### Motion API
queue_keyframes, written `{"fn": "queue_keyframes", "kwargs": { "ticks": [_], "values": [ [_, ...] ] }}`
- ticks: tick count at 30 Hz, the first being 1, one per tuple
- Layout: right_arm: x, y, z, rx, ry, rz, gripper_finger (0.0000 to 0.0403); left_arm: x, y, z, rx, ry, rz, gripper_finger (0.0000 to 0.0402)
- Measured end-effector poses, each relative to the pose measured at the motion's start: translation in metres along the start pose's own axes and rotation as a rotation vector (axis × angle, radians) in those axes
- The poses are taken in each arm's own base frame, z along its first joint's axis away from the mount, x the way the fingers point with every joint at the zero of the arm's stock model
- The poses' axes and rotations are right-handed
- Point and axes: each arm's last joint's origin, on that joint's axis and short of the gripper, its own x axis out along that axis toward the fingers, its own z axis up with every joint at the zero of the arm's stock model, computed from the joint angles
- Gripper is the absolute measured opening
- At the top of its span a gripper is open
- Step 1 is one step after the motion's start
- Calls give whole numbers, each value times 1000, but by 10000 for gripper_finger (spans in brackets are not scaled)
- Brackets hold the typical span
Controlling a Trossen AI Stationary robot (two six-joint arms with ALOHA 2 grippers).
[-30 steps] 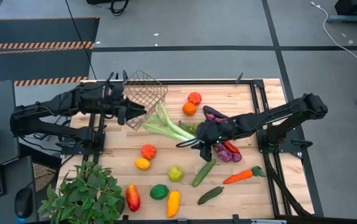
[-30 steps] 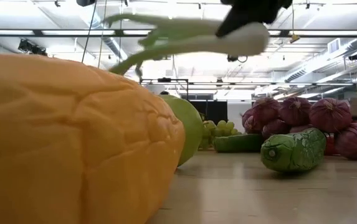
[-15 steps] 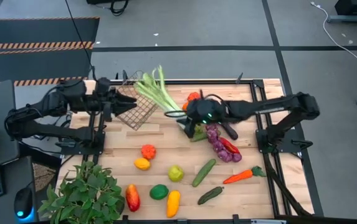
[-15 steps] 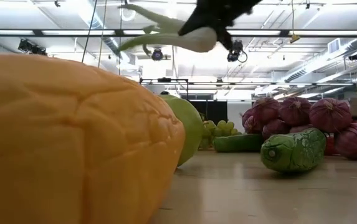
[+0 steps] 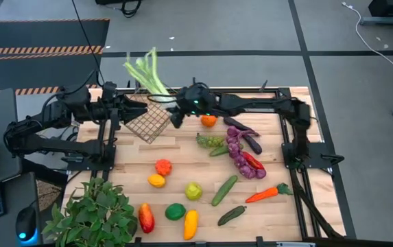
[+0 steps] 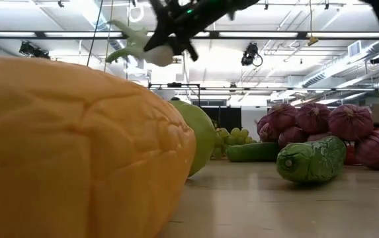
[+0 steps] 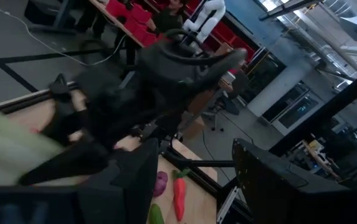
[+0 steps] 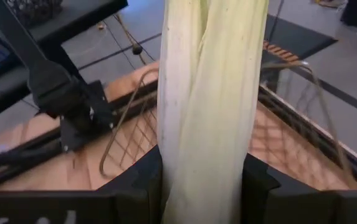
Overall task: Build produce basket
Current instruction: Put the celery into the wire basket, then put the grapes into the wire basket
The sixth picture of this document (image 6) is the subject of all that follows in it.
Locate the light green apple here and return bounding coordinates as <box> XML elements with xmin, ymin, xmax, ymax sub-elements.
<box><xmin>169</xmin><ymin>100</ymin><xmax>217</xmax><ymax>178</ymax></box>

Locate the green white leek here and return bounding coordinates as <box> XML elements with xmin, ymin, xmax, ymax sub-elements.
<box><xmin>105</xmin><ymin>19</ymin><xmax>175</xmax><ymax>67</ymax></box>

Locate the black partition screen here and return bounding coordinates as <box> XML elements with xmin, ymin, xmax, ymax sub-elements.
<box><xmin>202</xmin><ymin>105</ymin><xmax>243</xmax><ymax>133</ymax></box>

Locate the black hanging cable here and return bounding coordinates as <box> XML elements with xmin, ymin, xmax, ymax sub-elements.
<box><xmin>86</xmin><ymin>0</ymin><xmax>105</xmax><ymax>67</ymax></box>

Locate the distant black metal frame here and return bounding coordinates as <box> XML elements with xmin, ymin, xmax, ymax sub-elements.
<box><xmin>147</xmin><ymin>82</ymin><xmax>202</xmax><ymax>106</ymax></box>

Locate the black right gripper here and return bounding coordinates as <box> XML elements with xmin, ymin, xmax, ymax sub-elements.
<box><xmin>144</xmin><ymin>0</ymin><xmax>259</xmax><ymax>63</ymax></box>

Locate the white ceiling air unit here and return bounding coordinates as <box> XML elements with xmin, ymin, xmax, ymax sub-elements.
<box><xmin>347</xmin><ymin>40</ymin><xmax>364</xmax><ymax>59</ymax></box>

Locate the yellow toy pepper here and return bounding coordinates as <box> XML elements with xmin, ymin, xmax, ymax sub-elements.
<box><xmin>0</xmin><ymin>52</ymin><xmax>197</xmax><ymax>238</ymax></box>

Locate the dark green wrinkled cucumber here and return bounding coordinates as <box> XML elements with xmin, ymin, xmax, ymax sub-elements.
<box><xmin>276</xmin><ymin>135</ymin><xmax>348</xmax><ymax>184</ymax></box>

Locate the black overhead camera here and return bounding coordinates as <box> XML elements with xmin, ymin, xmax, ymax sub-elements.
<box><xmin>241</xmin><ymin>42</ymin><xmax>263</xmax><ymax>67</ymax></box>

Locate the green grape bunch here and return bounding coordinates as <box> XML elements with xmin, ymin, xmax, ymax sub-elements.
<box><xmin>210</xmin><ymin>127</ymin><xmax>258</xmax><ymax>159</ymax></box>

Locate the purple grape bunch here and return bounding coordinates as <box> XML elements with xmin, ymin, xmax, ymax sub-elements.
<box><xmin>256</xmin><ymin>102</ymin><xmax>379</xmax><ymax>171</ymax></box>

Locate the light green cucumber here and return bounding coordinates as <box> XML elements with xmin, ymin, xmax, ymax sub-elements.
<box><xmin>226</xmin><ymin>141</ymin><xmax>281</xmax><ymax>163</ymax></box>

